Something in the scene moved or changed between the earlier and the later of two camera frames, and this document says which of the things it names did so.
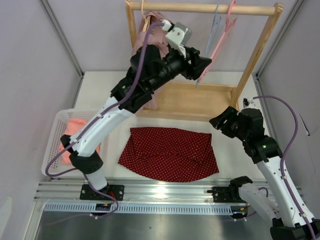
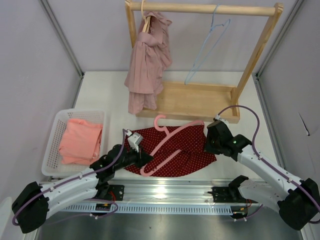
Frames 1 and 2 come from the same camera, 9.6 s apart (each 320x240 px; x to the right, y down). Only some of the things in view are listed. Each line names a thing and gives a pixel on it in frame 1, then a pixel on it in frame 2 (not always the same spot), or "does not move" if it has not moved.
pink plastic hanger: [228, 29] to [168, 135]
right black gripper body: [235, 130] to [212, 145]
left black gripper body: [174, 64] to [132, 157]
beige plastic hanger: [147, 19] does not move
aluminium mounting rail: [141, 196] does not move
